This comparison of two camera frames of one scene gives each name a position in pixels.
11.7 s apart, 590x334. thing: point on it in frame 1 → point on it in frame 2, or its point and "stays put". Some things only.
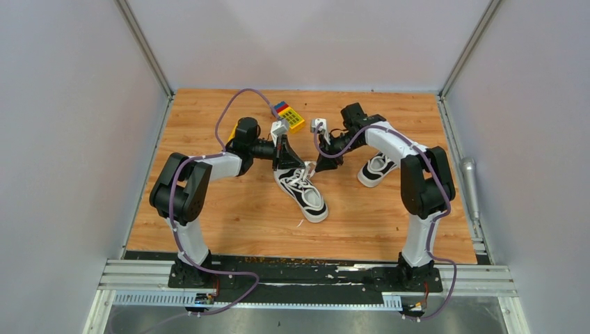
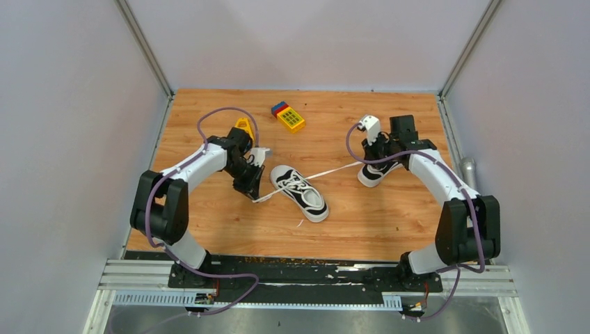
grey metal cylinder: x=467 y=168 stays put
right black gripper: x=327 y=164 → x=369 y=150
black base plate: x=289 y=275 stays put
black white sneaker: x=375 y=169 stays put
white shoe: x=300 y=186 stays put
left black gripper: x=284 y=156 → x=252 y=186
